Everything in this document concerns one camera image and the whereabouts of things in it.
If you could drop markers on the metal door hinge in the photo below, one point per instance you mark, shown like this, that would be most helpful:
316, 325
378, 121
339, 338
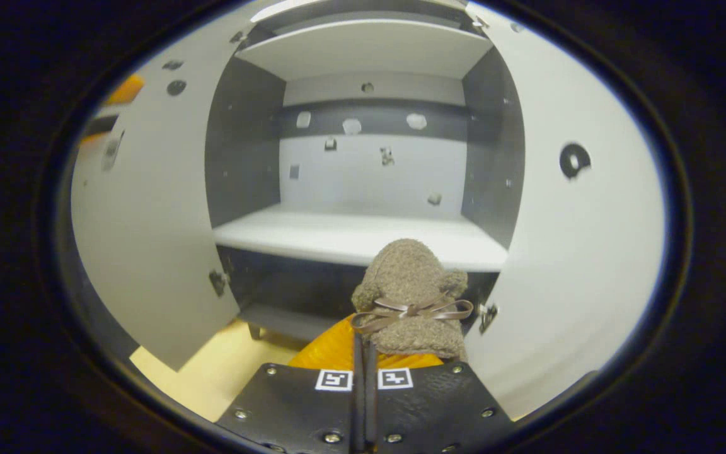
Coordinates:
237, 36
488, 317
480, 23
218, 282

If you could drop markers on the white shoe cabinet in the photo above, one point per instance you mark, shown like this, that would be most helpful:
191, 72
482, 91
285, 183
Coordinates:
369, 176

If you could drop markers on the white cabinet shelf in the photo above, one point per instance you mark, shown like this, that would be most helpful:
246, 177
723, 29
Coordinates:
312, 236
363, 50

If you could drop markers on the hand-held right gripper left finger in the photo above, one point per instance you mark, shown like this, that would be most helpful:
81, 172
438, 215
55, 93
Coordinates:
293, 410

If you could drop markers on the brown fuzzy shoe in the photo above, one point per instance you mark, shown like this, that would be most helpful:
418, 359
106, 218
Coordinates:
407, 271

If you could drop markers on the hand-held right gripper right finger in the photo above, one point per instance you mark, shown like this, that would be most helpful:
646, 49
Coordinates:
438, 410

